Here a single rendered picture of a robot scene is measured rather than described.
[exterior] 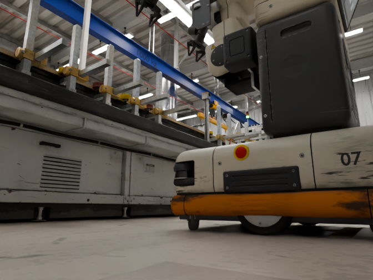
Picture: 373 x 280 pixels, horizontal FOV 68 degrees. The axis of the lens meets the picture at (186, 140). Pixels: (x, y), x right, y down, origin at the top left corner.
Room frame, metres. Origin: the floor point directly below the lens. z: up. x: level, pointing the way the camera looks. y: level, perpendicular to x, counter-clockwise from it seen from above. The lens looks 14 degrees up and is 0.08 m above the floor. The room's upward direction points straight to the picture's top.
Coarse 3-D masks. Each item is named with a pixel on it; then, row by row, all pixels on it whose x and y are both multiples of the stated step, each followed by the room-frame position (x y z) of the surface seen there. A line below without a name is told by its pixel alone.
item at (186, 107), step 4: (188, 104) 1.93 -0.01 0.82; (172, 108) 2.01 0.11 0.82; (176, 108) 1.99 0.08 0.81; (180, 108) 1.97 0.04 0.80; (184, 108) 1.95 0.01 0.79; (188, 108) 1.94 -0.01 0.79; (164, 112) 2.06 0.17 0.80; (168, 112) 2.03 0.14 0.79; (172, 112) 2.02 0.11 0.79; (176, 112) 2.02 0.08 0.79; (148, 116) 2.15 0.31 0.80; (152, 116) 2.13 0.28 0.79
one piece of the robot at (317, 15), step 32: (256, 0) 0.83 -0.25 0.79; (288, 0) 0.77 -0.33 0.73; (320, 0) 0.73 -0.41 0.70; (256, 32) 0.85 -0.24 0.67; (288, 32) 0.79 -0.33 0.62; (320, 32) 0.72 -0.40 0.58; (288, 64) 0.78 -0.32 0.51; (320, 64) 0.73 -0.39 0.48; (288, 96) 0.79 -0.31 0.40; (320, 96) 0.74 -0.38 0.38; (352, 96) 0.89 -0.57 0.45; (288, 128) 0.80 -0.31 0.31; (320, 128) 0.77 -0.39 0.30
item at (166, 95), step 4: (156, 96) 1.78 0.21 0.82; (160, 96) 1.75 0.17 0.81; (164, 96) 1.73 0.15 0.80; (168, 96) 1.74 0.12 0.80; (144, 100) 1.84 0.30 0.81; (148, 100) 1.82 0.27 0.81; (152, 100) 1.80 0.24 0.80; (156, 100) 1.79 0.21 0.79; (160, 100) 1.79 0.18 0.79; (128, 104) 1.93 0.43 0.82; (144, 104) 1.87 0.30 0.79; (124, 108) 1.95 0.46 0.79; (128, 108) 1.95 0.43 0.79
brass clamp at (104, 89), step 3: (102, 84) 1.61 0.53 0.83; (99, 87) 1.63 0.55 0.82; (102, 87) 1.61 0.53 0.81; (105, 87) 1.60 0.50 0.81; (108, 87) 1.63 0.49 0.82; (111, 87) 1.65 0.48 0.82; (99, 90) 1.62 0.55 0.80; (102, 90) 1.61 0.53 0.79; (105, 90) 1.62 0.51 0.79; (108, 90) 1.63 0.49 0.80; (111, 90) 1.65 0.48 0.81; (102, 93) 1.64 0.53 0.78; (111, 93) 1.65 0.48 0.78; (111, 96) 1.69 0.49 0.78; (114, 96) 1.69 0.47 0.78; (117, 96) 1.69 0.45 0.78
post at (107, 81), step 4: (108, 48) 1.64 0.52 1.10; (112, 48) 1.64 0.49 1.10; (108, 52) 1.63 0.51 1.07; (112, 52) 1.65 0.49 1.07; (108, 56) 1.63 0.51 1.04; (112, 56) 1.65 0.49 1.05; (112, 60) 1.65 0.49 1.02; (112, 64) 1.65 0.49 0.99; (108, 68) 1.63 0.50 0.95; (112, 68) 1.65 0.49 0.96; (108, 72) 1.63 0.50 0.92; (112, 72) 1.66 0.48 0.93; (104, 76) 1.65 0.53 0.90; (108, 76) 1.63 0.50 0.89; (104, 80) 1.64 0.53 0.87; (108, 80) 1.63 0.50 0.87; (104, 84) 1.64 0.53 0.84; (108, 84) 1.64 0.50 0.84; (104, 96) 1.64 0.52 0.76; (108, 96) 1.64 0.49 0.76; (104, 100) 1.64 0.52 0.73; (108, 100) 1.64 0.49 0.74
